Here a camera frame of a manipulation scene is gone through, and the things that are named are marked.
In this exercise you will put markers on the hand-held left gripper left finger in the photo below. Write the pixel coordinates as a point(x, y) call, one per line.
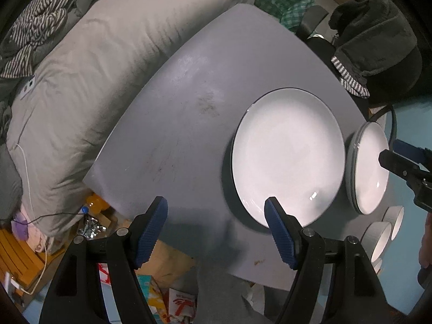
point(152, 229)

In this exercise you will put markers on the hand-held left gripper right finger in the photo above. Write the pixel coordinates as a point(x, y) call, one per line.
point(278, 233)

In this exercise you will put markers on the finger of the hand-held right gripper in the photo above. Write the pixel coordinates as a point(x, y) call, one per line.
point(395, 162)
point(408, 150)

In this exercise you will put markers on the white bowl grey outside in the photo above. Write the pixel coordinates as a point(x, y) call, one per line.
point(396, 216)
point(379, 239)
point(377, 265)

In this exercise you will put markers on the large white plate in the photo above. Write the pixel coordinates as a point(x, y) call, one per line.
point(287, 155)

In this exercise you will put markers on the person's right hand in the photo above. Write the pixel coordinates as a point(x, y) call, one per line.
point(426, 239)

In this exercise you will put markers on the brown cardboard box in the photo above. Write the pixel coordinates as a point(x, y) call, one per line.
point(168, 263)

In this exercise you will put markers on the crumpled clear wrapper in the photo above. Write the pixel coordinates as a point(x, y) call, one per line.
point(91, 227)

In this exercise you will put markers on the orange drink bottle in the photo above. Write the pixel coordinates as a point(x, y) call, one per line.
point(96, 204)

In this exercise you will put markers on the colourful printed packet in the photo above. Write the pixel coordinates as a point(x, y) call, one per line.
point(153, 293)

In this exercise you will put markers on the white red printed bag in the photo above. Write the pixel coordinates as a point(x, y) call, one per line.
point(179, 305)

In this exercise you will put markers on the grey white striped cuff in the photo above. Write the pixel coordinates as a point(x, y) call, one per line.
point(351, 77)

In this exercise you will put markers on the dark grey fleece garment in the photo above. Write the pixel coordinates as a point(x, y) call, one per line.
point(374, 30)

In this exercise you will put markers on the purple soft item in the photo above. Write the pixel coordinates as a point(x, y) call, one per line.
point(20, 226)

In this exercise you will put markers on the orange wooden slatted board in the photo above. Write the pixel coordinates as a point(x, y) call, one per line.
point(17, 256)

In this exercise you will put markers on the white plug adapter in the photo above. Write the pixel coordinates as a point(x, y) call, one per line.
point(15, 285)

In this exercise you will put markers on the white fabric label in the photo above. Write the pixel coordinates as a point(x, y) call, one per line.
point(28, 87)

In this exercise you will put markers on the green checked cloth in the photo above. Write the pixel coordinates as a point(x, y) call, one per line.
point(287, 0)

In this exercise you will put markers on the black white striped cloth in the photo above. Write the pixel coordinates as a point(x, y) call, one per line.
point(37, 30)

